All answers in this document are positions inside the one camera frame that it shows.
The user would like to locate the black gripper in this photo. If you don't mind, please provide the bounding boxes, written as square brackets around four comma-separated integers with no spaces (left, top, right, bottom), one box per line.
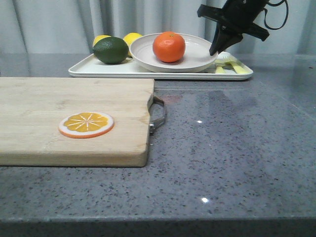
[197,0,269,56]

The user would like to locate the beige round plate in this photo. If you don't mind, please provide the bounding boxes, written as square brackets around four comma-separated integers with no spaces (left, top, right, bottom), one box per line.
[129,32,218,73]

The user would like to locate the orange tangerine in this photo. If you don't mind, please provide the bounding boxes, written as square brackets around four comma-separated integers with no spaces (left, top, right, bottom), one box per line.
[153,32,186,63]

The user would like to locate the white bear-print tray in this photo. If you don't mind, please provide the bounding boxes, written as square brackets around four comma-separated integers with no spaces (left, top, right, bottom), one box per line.
[68,53,253,81]

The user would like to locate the yellow plastic knife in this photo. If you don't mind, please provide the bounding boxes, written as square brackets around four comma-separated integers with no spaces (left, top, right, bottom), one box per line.
[215,64,226,74]

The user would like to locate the yellow plastic fork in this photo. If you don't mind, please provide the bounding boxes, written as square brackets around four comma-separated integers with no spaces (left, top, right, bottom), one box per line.
[215,54,247,74]

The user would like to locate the right yellow lemon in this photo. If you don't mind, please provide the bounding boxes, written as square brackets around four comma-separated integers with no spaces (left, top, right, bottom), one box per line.
[123,32,143,48]

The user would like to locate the yellow lemon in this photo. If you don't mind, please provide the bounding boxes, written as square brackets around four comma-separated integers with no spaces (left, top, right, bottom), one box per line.
[92,35,111,47]
[123,32,143,48]

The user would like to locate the green lime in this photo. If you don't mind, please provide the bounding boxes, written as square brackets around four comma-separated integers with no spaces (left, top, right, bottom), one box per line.
[93,37,129,64]

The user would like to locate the left yellow lemon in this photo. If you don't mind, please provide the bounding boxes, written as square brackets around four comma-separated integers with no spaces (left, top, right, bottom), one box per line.
[92,35,111,47]

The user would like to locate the orange slice toy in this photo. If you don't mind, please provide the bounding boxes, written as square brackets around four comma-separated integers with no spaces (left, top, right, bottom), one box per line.
[58,112,115,139]

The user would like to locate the wooden cutting board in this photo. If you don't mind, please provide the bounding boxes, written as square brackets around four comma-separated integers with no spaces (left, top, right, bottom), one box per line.
[0,78,154,167]

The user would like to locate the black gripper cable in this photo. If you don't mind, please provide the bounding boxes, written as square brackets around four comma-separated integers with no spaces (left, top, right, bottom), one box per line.
[262,0,289,31]

